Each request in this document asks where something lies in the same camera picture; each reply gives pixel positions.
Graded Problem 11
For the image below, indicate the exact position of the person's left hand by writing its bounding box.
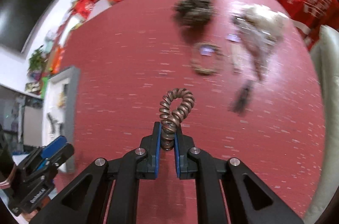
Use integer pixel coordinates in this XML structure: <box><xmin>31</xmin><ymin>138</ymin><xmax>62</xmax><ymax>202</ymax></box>
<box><xmin>1</xmin><ymin>157</ymin><xmax>17</xmax><ymax>189</ymax></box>

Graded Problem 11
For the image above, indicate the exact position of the green potted plant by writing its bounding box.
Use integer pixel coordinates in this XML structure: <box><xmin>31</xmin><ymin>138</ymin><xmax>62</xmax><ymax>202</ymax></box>
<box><xmin>28</xmin><ymin>47</ymin><xmax>45</xmax><ymax>72</ymax></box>

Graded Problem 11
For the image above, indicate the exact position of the beige braided hair tie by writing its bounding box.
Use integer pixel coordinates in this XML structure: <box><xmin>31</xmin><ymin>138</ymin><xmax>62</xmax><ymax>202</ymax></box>
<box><xmin>189</xmin><ymin>42</ymin><xmax>225</xmax><ymax>76</ymax></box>

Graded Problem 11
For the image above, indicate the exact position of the brown spiral hair tie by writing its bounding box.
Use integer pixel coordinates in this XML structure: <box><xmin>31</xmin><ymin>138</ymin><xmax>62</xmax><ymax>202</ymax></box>
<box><xmin>158</xmin><ymin>87</ymin><xmax>196</xmax><ymax>151</ymax></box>

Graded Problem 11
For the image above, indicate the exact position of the purple heart hair clip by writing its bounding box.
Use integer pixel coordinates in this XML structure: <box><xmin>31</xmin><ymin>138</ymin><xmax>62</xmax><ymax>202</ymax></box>
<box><xmin>226</xmin><ymin>34</ymin><xmax>241</xmax><ymax>43</ymax></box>

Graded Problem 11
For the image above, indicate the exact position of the white polka dot scrunchie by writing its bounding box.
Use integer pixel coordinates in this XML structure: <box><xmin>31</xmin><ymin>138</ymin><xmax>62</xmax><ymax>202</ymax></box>
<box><xmin>242</xmin><ymin>4</ymin><xmax>289</xmax><ymax>39</ymax></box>

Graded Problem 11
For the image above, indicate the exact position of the white grey jewelry tray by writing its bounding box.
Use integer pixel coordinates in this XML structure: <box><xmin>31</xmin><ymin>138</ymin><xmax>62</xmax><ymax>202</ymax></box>
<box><xmin>41</xmin><ymin>66</ymin><xmax>81</xmax><ymax>174</ymax></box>

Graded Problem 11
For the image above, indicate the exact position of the clear plastic hair claw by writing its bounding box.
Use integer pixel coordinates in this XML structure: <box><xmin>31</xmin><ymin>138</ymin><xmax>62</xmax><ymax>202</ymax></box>
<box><xmin>232</xmin><ymin>15</ymin><xmax>283</xmax><ymax>81</ymax></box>

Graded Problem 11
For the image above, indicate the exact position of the green snack bag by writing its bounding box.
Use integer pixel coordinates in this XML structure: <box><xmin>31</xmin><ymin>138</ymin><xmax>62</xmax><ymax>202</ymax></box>
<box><xmin>40</xmin><ymin>77</ymin><xmax>49</xmax><ymax>100</ymax></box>

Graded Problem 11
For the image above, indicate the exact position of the cream leather chair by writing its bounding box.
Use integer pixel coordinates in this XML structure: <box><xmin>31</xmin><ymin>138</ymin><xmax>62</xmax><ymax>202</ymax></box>
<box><xmin>303</xmin><ymin>26</ymin><xmax>338</xmax><ymax>223</ymax></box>

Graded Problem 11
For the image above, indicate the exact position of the leopard print scrunchie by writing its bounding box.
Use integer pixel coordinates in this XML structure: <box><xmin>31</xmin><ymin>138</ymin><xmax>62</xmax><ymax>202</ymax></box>
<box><xmin>174</xmin><ymin>0</ymin><xmax>216</xmax><ymax>28</ymax></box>

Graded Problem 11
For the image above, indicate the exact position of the small black clip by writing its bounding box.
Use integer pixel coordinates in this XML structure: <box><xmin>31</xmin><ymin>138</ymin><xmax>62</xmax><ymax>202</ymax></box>
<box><xmin>229</xmin><ymin>80</ymin><xmax>255</xmax><ymax>116</ymax></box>

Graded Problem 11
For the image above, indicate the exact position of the orange gift box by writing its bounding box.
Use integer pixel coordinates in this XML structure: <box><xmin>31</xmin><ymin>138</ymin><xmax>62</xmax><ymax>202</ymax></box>
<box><xmin>51</xmin><ymin>46</ymin><xmax>64</xmax><ymax>74</ymax></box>

